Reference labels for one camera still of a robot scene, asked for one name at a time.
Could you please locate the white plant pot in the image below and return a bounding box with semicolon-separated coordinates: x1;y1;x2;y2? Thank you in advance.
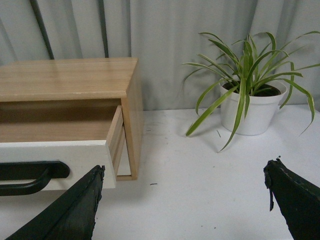
220;80;287;136

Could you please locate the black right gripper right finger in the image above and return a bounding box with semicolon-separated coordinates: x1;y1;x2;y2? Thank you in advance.
263;157;320;240

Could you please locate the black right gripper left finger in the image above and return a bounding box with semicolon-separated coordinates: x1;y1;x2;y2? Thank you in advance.
7;165;105;240

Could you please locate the black drawer handle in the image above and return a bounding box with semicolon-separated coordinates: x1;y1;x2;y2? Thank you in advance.
0;160;71;196

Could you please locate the white front wooden drawer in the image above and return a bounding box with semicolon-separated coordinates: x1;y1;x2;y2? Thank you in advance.
0;104;126;193

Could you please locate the wooden drawer cabinet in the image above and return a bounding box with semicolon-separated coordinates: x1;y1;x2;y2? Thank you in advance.
0;57;144;182

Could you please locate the green spider plant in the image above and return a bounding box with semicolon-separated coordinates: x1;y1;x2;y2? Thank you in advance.
186;31;316;141

